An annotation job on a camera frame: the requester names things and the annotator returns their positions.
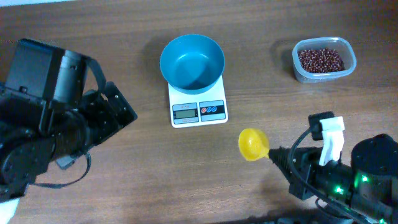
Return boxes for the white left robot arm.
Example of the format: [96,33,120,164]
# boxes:
[1,39,137,202]

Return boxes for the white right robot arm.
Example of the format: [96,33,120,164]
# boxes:
[269,134,397,223]

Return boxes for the yellow plastic scoop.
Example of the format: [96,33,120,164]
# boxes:
[238,128,270,161]

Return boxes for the clear plastic food container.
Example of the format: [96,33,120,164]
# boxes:
[292,37,357,83]

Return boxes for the red adzuki beans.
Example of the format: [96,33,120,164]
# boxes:
[298,48,345,73]

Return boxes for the white digital kitchen scale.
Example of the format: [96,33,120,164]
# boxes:
[169,76,229,128]

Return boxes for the blue-grey plastic bowl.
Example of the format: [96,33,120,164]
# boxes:
[159,34,226,95]

